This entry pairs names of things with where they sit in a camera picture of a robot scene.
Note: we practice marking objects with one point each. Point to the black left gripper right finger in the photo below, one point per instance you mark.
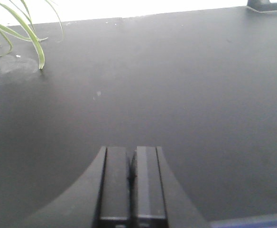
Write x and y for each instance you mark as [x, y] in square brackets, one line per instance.
[158, 200]

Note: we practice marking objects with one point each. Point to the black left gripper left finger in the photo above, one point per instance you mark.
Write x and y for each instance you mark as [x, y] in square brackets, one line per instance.
[99, 198]

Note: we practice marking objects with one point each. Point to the green spider plant leaves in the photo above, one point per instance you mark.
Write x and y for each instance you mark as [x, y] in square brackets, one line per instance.
[24, 20]

